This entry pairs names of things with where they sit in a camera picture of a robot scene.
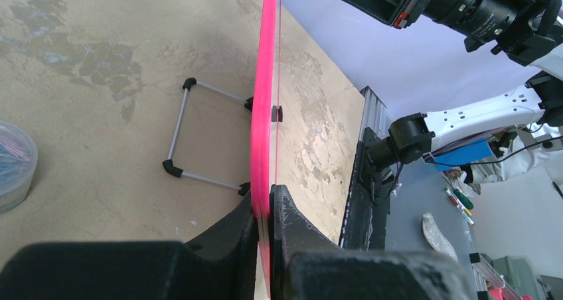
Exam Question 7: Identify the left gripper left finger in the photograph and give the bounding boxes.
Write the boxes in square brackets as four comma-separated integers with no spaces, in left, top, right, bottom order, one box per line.
[1,195,258,299]

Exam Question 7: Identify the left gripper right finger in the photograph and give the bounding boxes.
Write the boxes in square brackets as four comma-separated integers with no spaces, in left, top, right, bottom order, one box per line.
[269,185,473,299]

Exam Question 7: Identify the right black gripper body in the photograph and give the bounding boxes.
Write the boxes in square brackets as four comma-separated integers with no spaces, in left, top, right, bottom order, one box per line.
[391,0,431,29]

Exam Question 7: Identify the pink-framed whiteboard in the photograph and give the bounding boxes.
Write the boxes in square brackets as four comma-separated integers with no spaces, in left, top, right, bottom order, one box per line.
[250,0,278,299]

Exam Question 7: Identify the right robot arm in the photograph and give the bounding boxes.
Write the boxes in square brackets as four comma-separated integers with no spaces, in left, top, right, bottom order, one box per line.
[341,0,562,169]

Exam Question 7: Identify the right black whiteboard foot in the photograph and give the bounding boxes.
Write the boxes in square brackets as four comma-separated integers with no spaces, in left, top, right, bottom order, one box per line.
[271,106,283,123]

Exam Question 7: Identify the grey sole-shaped object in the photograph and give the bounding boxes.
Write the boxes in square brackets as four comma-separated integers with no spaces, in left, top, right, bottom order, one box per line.
[421,213,459,262]

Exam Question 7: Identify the coloured pens on desk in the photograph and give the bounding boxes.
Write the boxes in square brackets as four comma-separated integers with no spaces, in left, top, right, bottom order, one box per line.
[444,187,475,226]

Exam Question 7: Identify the small clear plastic jar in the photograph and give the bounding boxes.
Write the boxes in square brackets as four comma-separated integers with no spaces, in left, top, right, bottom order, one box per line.
[1,121,38,213]

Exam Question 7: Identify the wire whiteboard stand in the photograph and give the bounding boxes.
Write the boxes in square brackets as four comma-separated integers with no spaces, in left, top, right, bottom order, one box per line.
[162,77,253,196]

